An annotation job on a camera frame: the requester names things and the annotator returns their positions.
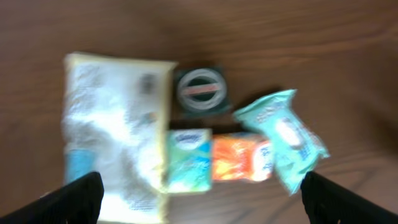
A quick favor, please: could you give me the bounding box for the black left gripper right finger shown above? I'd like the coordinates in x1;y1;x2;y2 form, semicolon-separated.
300;171;397;224

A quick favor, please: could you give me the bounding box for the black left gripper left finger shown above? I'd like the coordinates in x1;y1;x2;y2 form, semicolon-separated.
1;172;104;224

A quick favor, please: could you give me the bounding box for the mint wet wipes pack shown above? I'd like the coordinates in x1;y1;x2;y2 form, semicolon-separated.
234;89;330;195

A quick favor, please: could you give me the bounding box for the white snack bag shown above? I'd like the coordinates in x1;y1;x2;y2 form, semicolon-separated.
62;52;177;223

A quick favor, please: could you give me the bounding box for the orange tissue pack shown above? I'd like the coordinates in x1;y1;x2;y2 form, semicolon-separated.
212;133;274;182

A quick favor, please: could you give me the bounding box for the teal tissue pack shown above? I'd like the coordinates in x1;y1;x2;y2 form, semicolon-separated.
167;129;212;194

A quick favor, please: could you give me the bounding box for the dark green round-logo packet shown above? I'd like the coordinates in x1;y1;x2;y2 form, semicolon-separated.
174;66;232;118

